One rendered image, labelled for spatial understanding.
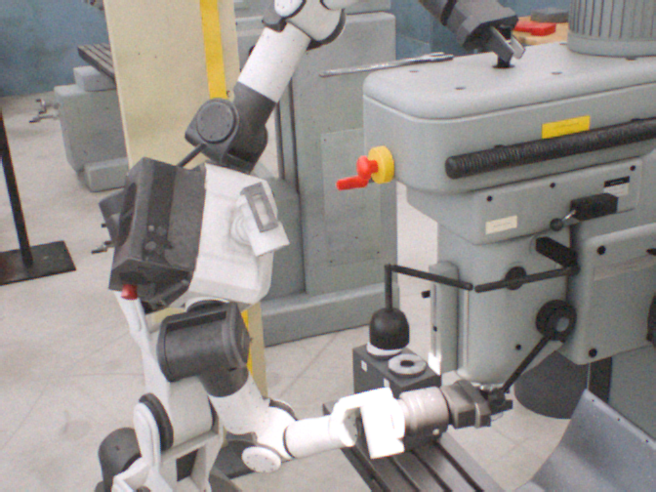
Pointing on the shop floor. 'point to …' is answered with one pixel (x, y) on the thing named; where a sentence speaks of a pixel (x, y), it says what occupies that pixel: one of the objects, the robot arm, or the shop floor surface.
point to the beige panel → (178, 109)
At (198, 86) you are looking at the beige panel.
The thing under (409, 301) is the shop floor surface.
